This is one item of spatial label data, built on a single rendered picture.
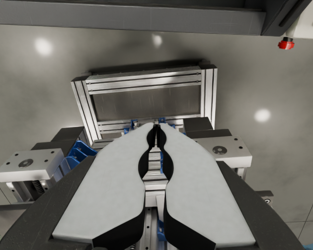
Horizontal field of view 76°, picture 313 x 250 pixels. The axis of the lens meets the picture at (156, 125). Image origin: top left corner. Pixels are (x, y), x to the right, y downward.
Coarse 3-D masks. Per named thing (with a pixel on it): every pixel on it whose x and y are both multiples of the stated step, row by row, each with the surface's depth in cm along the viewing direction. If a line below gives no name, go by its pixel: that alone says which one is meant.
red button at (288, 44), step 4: (284, 40) 51; (288, 40) 51; (292, 40) 51; (280, 44) 52; (284, 44) 51; (288, 44) 50; (292, 44) 50; (280, 48) 52; (284, 48) 51; (288, 48) 51
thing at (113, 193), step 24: (120, 144) 10; (144, 144) 10; (96, 168) 9; (120, 168) 9; (144, 168) 10; (96, 192) 8; (120, 192) 8; (144, 192) 8; (72, 216) 7; (96, 216) 7; (120, 216) 7; (144, 216) 8; (72, 240) 6; (96, 240) 6; (120, 240) 7
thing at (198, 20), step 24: (24, 0) 35; (48, 0) 35; (72, 0) 35; (24, 24) 37; (48, 24) 37; (72, 24) 37; (96, 24) 37; (120, 24) 37; (144, 24) 37; (168, 24) 37; (192, 24) 37; (216, 24) 37; (240, 24) 37
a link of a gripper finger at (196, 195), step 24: (168, 144) 10; (192, 144) 10; (168, 168) 10; (192, 168) 9; (216, 168) 9; (168, 192) 8; (192, 192) 8; (216, 192) 8; (168, 216) 7; (192, 216) 7; (216, 216) 7; (240, 216) 7; (168, 240) 7; (192, 240) 7; (216, 240) 6; (240, 240) 6
